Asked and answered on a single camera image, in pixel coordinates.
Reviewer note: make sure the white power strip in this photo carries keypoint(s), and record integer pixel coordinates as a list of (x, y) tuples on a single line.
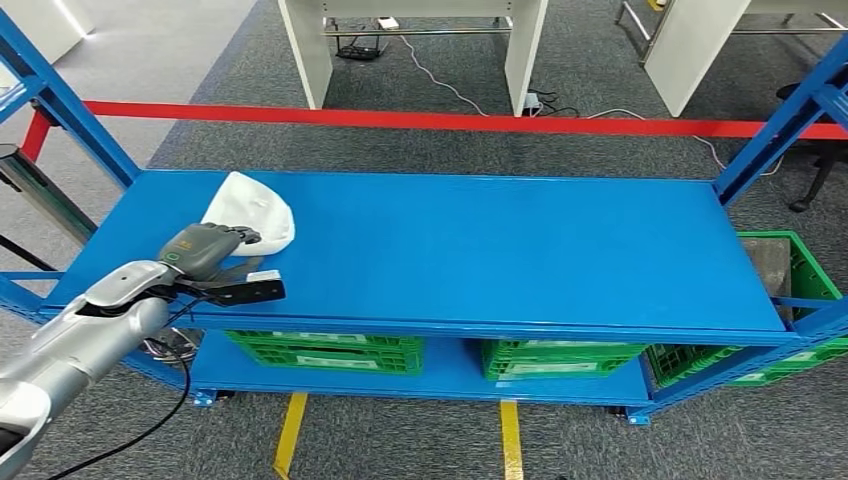
[(531, 101)]

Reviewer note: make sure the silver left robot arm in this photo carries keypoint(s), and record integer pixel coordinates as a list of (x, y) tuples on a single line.
[(79, 344)]

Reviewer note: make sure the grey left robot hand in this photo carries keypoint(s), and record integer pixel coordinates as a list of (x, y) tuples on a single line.
[(199, 252)]

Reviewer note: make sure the white curved plastic part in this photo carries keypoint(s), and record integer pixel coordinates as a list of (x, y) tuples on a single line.
[(255, 205)]

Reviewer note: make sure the grey flat board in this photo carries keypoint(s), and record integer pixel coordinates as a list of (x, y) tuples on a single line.
[(768, 265)]

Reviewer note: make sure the long red barrier belt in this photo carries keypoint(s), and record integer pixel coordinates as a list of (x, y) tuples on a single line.
[(397, 119)]

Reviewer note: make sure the black office chair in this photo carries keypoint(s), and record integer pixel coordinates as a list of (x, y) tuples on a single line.
[(800, 205)]

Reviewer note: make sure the white power adapter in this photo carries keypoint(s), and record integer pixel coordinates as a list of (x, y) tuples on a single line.
[(388, 22)]

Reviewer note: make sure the white desk panel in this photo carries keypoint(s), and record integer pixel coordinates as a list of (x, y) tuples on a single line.
[(689, 53)]

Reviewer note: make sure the short red barrier belt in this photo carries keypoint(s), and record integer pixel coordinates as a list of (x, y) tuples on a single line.
[(34, 136)]

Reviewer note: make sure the black router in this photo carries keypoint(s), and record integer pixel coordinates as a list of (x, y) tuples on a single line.
[(358, 50)]

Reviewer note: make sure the blue metal shelf rack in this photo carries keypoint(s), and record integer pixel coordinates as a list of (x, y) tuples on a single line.
[(497, 252)]

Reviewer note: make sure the chrome stanchion post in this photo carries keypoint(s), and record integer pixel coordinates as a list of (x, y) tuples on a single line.
[(46, 195)]

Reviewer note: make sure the black caster wheel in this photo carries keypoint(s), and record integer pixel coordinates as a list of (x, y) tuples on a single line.
[(616, 411), (224, 395)]

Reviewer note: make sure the white desk with crossbar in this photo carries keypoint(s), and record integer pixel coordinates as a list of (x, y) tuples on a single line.
[(308, 53)]

